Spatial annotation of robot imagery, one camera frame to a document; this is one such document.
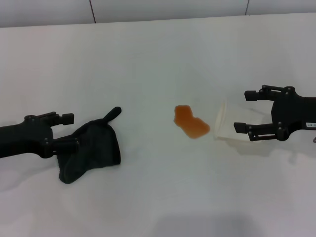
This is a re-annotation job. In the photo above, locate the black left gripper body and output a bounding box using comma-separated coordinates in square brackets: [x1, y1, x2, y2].
[0, 115, 54, 158]

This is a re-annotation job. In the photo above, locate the brown liquid stain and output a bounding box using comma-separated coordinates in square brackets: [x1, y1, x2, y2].
[173, 105, 211, 140]

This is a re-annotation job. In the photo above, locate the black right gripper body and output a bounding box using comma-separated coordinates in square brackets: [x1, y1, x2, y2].
[271, 93, 316, 142]

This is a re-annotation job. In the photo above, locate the white paper cup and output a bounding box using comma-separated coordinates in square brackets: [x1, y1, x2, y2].
[213, 100, 273, 144]

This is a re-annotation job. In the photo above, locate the dark blue rag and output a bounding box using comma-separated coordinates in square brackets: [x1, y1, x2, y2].
[57, 106, 122, 185]

